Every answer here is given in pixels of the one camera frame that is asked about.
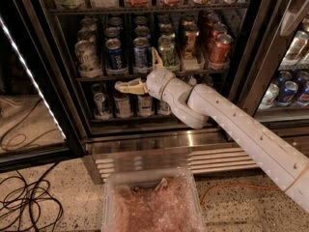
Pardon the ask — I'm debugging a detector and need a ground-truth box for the white green can front left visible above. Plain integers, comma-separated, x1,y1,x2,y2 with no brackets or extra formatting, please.
74,41,99,72

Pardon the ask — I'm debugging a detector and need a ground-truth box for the small blue can bottom shelf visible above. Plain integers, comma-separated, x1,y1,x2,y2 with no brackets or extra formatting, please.
94,93,109,116

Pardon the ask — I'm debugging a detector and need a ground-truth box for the brown can bottom right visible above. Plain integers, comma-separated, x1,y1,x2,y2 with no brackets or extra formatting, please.
202,75,213,87

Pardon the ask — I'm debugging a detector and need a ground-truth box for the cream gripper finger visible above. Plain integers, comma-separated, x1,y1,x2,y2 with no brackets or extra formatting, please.
114,78,148,95
151,46,163,70

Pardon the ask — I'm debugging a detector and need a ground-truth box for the blue pepsi can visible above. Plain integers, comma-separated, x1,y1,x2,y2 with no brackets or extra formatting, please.
133,37,150,69
105,39,126,71

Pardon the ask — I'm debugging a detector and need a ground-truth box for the orange cable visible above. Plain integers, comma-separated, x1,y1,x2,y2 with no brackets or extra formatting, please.
200,183,283,207

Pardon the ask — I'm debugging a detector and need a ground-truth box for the steel fridge bottom grille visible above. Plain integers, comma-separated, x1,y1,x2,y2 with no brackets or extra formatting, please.
83,131,257,185

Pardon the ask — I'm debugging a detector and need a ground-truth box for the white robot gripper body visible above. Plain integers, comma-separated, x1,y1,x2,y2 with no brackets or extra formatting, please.
146,68,176,100

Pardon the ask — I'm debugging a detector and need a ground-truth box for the brown drink bottle middle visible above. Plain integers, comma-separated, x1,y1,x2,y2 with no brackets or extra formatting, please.
137,95,154,117

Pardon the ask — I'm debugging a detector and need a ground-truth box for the red can front right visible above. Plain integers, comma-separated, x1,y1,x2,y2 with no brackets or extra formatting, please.
210,34,233,64

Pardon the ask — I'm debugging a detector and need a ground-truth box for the brown gold can front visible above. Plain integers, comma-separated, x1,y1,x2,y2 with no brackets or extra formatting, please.
183,24,199,59

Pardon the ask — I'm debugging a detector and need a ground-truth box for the blue pepsi can left front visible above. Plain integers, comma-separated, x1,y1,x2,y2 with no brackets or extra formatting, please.
105,39,126,71

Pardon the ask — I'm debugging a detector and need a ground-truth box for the open glass fridge door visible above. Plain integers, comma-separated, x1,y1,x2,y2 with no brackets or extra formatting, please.
0,0,85,172

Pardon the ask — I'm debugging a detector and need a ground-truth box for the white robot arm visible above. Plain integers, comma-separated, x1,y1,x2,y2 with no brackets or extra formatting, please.
115,49,309,212

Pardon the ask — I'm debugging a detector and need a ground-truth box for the clear plastic bin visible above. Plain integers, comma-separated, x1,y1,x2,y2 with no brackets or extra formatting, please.
101,167,206,232

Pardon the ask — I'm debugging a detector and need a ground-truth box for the black cable bundle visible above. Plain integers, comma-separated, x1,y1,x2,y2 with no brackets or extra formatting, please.
0,161,65,232

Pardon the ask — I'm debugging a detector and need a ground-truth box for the right glass fridge door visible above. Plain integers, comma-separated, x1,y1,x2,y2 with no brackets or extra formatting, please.
229,0,309,127

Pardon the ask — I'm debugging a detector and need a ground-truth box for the brown drink bottle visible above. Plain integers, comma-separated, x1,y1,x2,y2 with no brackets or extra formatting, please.
113,91,132,118
137,95,154,117

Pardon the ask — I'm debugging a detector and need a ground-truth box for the clear water bottle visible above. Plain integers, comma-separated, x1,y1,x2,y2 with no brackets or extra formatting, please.
188,77,197,86

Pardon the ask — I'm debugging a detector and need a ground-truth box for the brown drink bottle left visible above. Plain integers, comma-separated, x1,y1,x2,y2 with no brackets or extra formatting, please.
113,91,132,118

